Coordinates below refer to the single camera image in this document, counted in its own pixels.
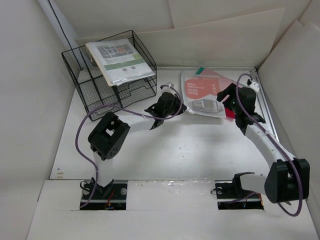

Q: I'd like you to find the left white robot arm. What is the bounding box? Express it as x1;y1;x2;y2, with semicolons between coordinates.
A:
88;92;187;199

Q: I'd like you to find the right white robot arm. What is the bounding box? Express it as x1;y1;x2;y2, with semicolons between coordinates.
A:
217;83;310;204

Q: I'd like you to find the aluminium rail right side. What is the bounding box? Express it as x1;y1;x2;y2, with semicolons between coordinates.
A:
248;68;280;144

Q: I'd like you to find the green plastic folder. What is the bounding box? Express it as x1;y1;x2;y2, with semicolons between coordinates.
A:
195;67;205;75

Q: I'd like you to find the black hanging cable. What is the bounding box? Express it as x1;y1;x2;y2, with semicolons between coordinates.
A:
47;0;85;71

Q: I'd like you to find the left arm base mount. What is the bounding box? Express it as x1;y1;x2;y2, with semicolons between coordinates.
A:
80;177;128;211

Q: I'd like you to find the clear sleeve map brochure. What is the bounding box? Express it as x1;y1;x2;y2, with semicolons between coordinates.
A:
85;38;155;87

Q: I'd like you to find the black wire mesh organizer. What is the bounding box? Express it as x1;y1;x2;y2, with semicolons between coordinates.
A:
61;30;157;121

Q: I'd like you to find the red plastic folder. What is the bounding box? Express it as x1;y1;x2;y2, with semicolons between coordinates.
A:
224;107;236;121

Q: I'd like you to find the clear sleeve orange 2025 brochure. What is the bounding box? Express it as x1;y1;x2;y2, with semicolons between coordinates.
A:
180;71;226;118

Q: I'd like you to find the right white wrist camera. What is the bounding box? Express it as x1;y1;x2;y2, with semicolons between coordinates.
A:
246;78;260;93

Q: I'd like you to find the pink paper folder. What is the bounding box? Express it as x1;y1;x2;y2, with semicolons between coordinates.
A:
200;68;236;90

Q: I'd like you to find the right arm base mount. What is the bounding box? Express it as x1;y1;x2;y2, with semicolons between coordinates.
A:
210;172;264;210

